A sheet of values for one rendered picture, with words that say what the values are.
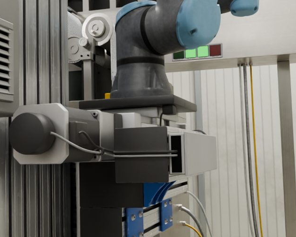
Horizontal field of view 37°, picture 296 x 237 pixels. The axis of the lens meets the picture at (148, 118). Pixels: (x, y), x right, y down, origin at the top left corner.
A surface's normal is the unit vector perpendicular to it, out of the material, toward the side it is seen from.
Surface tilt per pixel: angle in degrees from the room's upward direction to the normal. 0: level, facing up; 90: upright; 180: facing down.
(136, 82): 72
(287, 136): 90
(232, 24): 90
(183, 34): 129
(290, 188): 90
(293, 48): 90
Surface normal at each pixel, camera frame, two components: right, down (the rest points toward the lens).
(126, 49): -0.56, -0.05
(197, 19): 0.73, 0.06
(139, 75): 0.00, -0.37
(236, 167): -0.32, -0.07
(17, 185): 0.95, -0.05
